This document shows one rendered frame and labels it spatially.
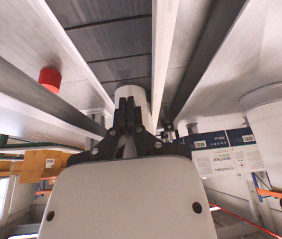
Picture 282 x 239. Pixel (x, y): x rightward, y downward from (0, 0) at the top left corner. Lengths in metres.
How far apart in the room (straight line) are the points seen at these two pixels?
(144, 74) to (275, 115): 0.25
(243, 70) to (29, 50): 0.31
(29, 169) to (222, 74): 1.98
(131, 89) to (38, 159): 1.81
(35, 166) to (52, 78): 1.73
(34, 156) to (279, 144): 2.00
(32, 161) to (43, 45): 1.80
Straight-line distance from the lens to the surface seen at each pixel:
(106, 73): 0.17
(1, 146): 2.20
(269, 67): 0.26
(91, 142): 0.38
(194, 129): 0.47
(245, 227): 6.25
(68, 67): 0.25
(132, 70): 0.16
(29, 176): 1.96
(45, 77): 0.26
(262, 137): 0.32
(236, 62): 0.21
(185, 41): 0.22
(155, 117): 0.23
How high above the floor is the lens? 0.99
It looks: 19 degrees down
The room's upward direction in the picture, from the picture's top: 175 degrees clockwise
